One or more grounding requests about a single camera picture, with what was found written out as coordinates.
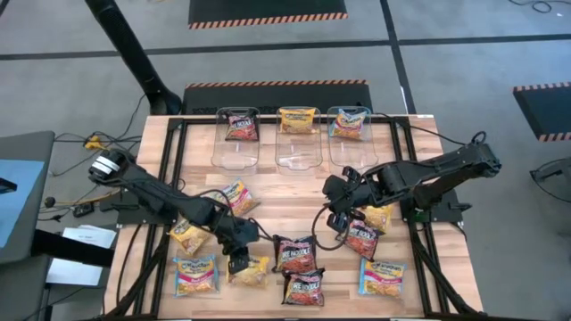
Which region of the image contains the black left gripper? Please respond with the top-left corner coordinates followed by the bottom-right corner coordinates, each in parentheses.
top-left (214, 212), bottom-right (261, 275)

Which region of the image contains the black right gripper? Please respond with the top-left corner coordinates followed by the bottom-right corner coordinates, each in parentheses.
top-left (324, 167), bottom-right (372, 233)

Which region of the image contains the yellow Maruchan noodle packet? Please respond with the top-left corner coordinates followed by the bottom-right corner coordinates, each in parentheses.
top-left (169, 218), bottom-right (211, 256)
top-left (225, 254), bottom-right (271, 288)
top-left (278, 108), bottom-right (318, 135)
top-left (359, 203), bottom-right (394, 234)

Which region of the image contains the black Maruchan fire noodle packet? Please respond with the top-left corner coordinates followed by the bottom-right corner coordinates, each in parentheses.
top-left (271, 235), bottom-right (318, 274)
top-left (338, 218), bottom-right (385, 262)
top-left (222, 111), bottom-right (260, 142)
top-left (281, 267), bottom-right (326, 307)

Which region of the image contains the blue Maruchan noodle packet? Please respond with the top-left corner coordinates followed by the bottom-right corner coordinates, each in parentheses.
top-left (172, 253), bottom-right (219, 298)
top-left (359, 258), bottom-right (407, 299)
top-left (209, 178), bottom-right (261, 218)
top-left (328, 109), bottom-right (369, 140)

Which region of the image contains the clear plastic bin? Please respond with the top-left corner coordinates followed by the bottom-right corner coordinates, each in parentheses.
top-left (274, 105), bottom-right (323, 171)
top-left (327, 105), bottom-right (379, 170)
top-left (210, 105), bottom-right (262, 171)

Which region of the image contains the black hazard-striped floor mat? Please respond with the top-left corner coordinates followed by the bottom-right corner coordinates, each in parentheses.
top-left (182, 79), bottom-right (374, 116)
top-left (186, 0), bottom-right (349, 31)
top-left (512, 81), bottom-right (571, 143)

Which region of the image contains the white paper sheet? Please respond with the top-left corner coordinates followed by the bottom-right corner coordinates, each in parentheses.
top-left (46, 258), bottom-right (103, 287)
top-left (62, 225), bottom-right (118, 250)

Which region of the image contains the small black power adapter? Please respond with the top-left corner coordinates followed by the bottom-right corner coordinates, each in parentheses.
top-left (72, 202), bottom-right (95, 218)

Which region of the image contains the black bar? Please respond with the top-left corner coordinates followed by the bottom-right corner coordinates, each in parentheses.
top-left (29, 229), bottom-right (115, 268)

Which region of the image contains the blue sheet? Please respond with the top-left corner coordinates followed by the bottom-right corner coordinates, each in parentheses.
top-left (0, 159), bottom-right (46, 249)

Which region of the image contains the thick black pole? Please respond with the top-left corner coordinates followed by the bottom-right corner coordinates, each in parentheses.
top-left (84, 0), bottom-right (183, 116)

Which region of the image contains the grey side table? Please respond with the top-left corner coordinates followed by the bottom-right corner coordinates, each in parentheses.
top-left (0, 130), bottom-right (57, 321)

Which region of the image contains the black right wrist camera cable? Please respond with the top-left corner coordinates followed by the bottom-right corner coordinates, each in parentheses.
top-left (310, 202), bottom-right (358, 251)

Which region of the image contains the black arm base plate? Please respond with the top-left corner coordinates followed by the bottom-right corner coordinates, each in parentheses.
top-left (398, 186), bottom-right (473, 224)
top-left (116, 190), bottom-right (182, 226)

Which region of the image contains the black aluminium table frame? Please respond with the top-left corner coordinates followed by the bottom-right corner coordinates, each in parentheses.
top-left (103, 114), bottom-right (488, 321)

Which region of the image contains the yellow cable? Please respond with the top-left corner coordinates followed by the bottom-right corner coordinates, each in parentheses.
top-left (55, 189), bottom-right (121, 207)

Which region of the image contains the black floor cable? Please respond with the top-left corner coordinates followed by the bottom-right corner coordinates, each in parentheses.
top-left (507, 0), bottom-right (555, 14)

